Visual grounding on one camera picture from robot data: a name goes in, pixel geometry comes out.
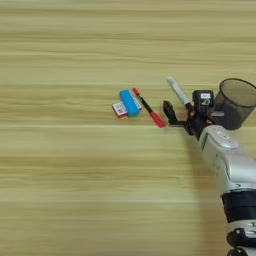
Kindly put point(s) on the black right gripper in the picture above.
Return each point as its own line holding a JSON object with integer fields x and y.
{"x": 196, "y": 125}

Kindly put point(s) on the red and black pen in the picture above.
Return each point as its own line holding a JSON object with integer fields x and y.
{"x": 150, "y": 110}

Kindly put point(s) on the grey marker pen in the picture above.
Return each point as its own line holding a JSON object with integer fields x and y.
{"x": 178, "y": 90}

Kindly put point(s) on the blue eraser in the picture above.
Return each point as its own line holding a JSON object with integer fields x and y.
{"x": 129, "y": 102}

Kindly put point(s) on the red and white small box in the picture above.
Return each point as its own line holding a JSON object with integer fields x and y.
{"x": 119, "y": 109}

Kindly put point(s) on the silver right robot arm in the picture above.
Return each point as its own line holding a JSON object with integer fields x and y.
{"x": 233, "y": 166}

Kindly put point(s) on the black mesh pen cup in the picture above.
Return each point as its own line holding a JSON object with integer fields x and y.
{"x": 233, "y": 106}

